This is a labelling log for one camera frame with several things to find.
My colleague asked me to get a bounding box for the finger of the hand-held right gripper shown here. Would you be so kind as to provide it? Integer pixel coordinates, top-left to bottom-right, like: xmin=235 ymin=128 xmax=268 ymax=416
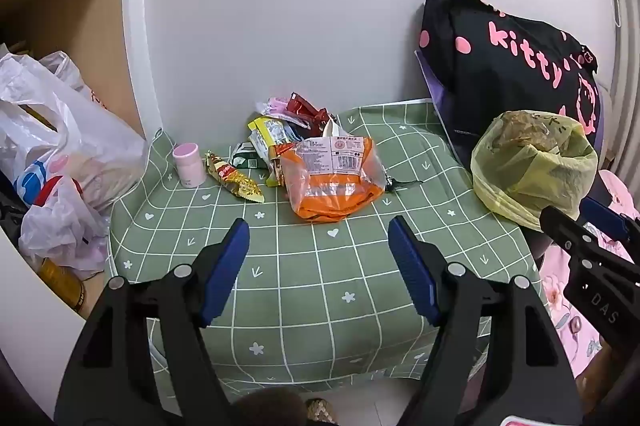
xmin=580 ymin=196 xmax=640 ymax=247
xmin=539 ymin=205 xmax=640 ymax=279

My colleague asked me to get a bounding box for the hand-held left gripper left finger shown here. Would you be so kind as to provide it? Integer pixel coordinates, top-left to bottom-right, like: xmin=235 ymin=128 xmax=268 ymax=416
xmin=54 ymin=217 xmax=251 ymax=426

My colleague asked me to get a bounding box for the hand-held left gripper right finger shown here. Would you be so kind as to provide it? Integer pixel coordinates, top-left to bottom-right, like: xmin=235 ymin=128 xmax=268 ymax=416
xmin=387 ymin=215 xmax=583 ymax=426

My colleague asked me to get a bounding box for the red gold snack wrapper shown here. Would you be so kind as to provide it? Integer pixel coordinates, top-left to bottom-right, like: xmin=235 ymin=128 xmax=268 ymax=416
xmin=204 ymin=150 xmax=265 ymax=203

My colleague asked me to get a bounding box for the green white carton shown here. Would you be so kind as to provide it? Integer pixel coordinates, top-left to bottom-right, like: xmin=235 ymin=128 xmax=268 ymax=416
xmin=230 ymin=141 xmax=269 ymax=170

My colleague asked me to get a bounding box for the orange bread bag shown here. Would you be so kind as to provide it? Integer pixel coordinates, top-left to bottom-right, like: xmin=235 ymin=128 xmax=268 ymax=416
xmin=279 ymin=137 xmax=388 ymax=223

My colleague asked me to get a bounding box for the yellow bordered snack wrapper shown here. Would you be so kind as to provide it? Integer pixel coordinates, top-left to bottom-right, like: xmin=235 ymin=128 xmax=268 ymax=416
xmin=247 ymin=116 xmax=301 ymax=157

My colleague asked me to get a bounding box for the pink floral bedding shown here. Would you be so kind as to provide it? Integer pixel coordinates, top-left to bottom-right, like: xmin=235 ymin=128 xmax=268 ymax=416
xmin=542 ymin=169 xmax=640 ymax=379

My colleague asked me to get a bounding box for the green checked tablecloth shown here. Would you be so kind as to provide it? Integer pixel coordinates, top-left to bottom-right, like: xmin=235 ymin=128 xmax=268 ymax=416
xmin=107 ymin=99 xmax=543 ymax=394

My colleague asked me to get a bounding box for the small black object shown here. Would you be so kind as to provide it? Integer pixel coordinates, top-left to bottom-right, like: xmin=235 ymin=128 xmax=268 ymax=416
xmin=384 ymin=176 xmax=426 ymax=195

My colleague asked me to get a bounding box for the yellow-green wrapper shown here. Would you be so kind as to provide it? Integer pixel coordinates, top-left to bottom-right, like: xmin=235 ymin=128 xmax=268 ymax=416
xmin=265 ymin=155 xmax=282 ymax=188

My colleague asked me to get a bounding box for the pink cup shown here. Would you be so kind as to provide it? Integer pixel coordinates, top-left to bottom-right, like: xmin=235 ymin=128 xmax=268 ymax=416
xmin=172 ymin=143 xmax=205 ymax=188

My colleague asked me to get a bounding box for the grey striped curtain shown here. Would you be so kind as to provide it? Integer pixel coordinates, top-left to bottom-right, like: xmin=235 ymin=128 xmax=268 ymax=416
xmin=600 ymin=0 xmax=640 ymax=187

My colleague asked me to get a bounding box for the black bag with pink print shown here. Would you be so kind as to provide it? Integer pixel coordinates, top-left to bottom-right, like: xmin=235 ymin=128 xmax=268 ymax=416
xmin=415 ymin=0 xmax=604 ymax=157

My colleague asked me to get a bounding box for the woven slipper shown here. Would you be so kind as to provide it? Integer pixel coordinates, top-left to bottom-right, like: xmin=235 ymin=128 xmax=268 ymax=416
xmin=305 ymin=398 xmax=342 ymax=426

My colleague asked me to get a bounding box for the light pink wrapper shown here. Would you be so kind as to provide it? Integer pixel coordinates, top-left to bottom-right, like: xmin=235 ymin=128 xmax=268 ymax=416
xmin=266 ymin=96 xmax=301 ymax=127

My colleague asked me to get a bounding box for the dark red wrapper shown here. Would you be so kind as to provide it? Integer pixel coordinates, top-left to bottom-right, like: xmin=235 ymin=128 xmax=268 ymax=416
xmin=307 ymin=107 xmax=335 ymax=133

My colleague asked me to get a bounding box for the large white plastic bag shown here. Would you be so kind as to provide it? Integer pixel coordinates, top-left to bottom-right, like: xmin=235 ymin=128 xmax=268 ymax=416
xmin=0 ymin=50 xmax=149 ymax=213

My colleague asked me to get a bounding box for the white bag red blue print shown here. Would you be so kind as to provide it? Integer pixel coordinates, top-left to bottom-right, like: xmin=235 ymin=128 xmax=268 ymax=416
xmin=14 ymin=155 xmax=110 ymax=273

